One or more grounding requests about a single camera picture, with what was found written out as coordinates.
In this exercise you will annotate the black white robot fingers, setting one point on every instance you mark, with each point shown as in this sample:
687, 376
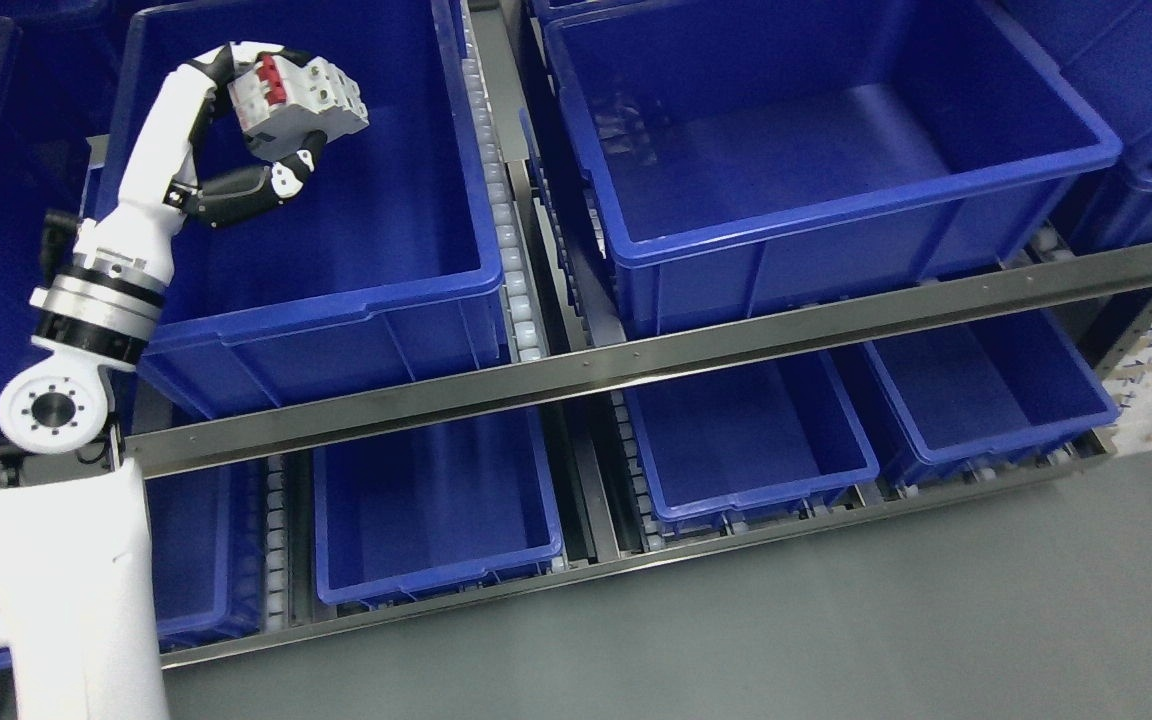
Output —
269, 87

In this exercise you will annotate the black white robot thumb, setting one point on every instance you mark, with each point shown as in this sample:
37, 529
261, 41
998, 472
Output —
248, 192

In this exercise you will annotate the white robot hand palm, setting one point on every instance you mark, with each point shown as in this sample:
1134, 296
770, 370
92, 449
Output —
141, 226

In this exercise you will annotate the grey circuit breaker red switch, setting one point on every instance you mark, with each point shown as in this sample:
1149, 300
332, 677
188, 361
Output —
340, 112

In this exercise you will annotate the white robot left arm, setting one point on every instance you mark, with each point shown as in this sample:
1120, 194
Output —
232, 133

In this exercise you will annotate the steel shelf rack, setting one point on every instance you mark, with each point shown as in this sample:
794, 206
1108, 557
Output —
583, 364

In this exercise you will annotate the large blue bin left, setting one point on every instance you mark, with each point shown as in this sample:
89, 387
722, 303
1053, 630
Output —
385, 270

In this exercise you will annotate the large blue bin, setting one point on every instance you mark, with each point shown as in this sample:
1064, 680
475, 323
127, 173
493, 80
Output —
746, 157
385, 270

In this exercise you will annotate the lower blue bin far-left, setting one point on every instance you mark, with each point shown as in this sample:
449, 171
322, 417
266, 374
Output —
208, 554

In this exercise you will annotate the lower blue bin middle-left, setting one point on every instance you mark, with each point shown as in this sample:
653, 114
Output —
412, 514

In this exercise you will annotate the large blue bin right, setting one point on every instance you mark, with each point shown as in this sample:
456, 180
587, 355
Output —
746, 157

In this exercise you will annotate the lower blue bin middle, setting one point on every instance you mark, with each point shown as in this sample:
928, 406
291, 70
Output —
749, 441

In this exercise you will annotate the lower blue bin right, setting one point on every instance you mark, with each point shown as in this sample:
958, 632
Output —
971, 396

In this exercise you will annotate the blue bin far right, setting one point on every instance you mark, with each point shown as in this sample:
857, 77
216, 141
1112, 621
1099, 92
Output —
1104, 50

